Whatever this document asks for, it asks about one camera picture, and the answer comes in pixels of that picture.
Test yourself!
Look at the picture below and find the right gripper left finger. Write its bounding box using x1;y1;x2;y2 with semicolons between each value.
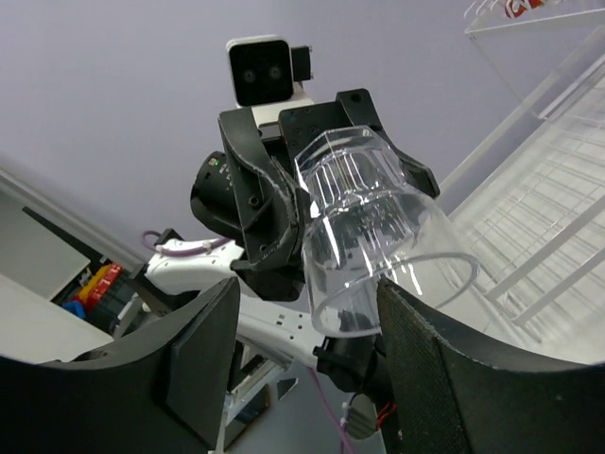
1;278;240;453

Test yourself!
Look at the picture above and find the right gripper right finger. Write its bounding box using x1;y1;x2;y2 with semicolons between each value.
377;278;604;453

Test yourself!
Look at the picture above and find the clear plastic cup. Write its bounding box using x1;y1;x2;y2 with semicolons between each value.
295;127;479;338

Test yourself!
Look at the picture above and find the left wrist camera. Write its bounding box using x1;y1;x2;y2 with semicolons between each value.
226;35;313;127

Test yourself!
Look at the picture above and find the white wire dish rack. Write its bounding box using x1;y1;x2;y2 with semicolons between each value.
446;1;604;347

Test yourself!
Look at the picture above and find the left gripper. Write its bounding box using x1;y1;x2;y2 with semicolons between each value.
217;87;441;271

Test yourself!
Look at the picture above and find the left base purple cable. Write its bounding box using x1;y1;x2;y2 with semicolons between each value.
306;366;360;454

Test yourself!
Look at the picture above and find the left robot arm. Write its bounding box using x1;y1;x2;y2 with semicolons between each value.
183;89;460;393

